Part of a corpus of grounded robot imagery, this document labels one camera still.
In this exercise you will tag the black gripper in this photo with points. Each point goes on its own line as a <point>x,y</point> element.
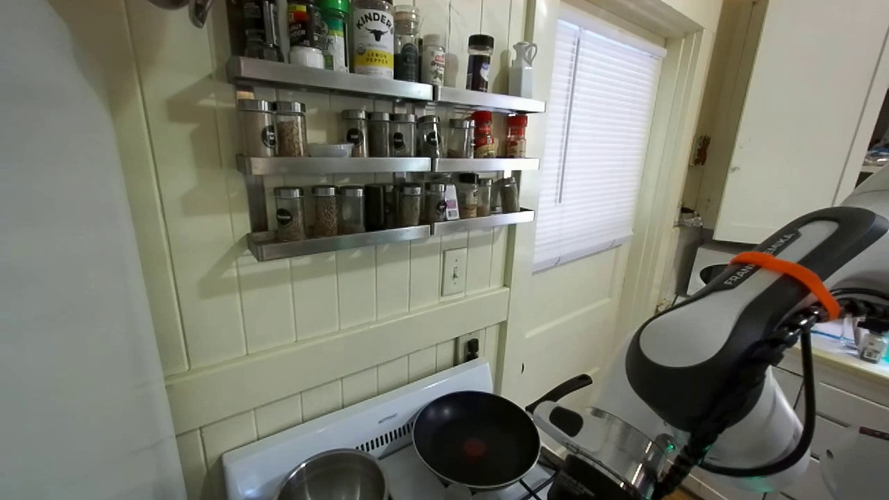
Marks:
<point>593,476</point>

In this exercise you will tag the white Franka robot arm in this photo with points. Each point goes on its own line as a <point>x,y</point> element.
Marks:
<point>723,352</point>

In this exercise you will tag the white gas stove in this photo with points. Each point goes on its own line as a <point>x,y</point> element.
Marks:
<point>369,421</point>

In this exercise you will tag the clear glass spice jar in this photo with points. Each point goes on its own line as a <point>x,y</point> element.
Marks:
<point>486,195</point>
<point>289,130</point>
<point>412,205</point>
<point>287,214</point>
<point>357,135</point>
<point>378,135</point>
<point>428,135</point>
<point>471,198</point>
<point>322,213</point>
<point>505,192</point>
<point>350,210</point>
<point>404,135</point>
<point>458,138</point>
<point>254,130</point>
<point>391,208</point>

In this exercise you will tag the white label spice jar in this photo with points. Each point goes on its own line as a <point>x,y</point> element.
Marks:
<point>444,202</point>

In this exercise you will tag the red spice glass jar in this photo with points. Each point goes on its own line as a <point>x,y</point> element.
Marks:
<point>485,135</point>
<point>515,135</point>

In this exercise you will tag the small clear glass bottle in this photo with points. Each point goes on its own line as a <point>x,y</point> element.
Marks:
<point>522,74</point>

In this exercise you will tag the black white label bottle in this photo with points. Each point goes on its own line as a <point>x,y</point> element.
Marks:
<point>479,62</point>

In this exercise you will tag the grey speckled spice jar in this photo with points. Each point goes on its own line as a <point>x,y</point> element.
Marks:
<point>433,59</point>

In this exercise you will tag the dark spice jar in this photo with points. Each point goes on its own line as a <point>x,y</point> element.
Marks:
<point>407,51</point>

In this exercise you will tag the green cap bottle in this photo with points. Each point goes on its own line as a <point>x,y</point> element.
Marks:
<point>335,33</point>

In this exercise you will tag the red white spice bottle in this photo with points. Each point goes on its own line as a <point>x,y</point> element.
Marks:
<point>305,38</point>

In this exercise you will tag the dark glass bottle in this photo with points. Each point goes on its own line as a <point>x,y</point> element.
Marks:
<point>265,28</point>

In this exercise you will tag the black frying pan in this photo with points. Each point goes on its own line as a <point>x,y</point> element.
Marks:
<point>475,439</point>

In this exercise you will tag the stainless steel pot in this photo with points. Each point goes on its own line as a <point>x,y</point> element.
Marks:
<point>335,476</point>

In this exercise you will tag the white base cabinet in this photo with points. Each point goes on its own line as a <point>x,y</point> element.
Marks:
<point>851,419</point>

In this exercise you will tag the small glass counter jar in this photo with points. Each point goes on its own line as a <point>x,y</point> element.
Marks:
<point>869,348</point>

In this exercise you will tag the white window blind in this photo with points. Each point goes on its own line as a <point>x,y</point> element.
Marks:
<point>598,141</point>

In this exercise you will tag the tall white cabinet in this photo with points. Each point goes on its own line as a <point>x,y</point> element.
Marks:
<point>796,113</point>

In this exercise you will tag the large white label tin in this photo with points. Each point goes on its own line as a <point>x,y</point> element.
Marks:
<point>373,42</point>

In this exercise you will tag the white refrigerator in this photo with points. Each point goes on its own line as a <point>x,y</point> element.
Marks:
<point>73,280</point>

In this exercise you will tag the black wall plug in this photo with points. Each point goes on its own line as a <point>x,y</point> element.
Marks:
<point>471,348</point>

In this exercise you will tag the steel wall spice rack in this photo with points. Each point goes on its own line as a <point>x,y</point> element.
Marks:
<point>335,76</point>

